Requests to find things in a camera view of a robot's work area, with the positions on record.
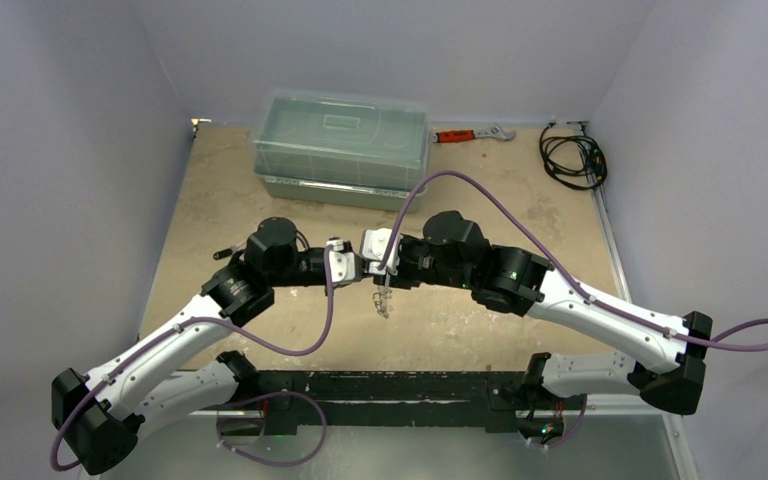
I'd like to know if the black coiled cable bundle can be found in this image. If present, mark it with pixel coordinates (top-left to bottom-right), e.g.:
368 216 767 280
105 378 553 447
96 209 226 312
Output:
538 121 609 192

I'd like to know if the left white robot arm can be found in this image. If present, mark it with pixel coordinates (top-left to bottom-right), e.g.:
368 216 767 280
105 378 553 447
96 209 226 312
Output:
49 217 370 474

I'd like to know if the orange handled adjustable wrench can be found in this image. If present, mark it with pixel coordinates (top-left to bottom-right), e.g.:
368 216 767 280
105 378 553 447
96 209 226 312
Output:
433 124 516 144

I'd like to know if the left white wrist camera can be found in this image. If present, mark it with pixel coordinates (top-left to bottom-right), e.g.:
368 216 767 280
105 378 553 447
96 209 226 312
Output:
325 237 364 288

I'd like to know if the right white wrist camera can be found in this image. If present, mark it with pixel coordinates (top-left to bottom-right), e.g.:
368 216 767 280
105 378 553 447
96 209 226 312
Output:
360 228 402 276

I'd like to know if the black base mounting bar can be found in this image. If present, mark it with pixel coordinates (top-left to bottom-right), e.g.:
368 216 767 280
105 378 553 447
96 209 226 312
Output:
211 369 591 437

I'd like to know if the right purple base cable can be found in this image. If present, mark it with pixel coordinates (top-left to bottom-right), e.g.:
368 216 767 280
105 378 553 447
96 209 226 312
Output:
524 397 587 452

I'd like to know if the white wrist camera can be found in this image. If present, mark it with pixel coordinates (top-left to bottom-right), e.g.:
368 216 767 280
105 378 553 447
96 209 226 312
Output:
325 237 364 288
360 228 402 276

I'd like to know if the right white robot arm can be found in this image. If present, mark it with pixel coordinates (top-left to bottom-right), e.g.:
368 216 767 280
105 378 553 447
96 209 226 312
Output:
361 211 713 415

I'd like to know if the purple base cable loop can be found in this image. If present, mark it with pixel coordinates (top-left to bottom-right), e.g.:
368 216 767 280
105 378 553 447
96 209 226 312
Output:
215 390 328 468

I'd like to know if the grey plastic toolbox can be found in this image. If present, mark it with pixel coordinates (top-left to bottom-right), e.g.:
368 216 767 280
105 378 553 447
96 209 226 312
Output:
249 89 431 211

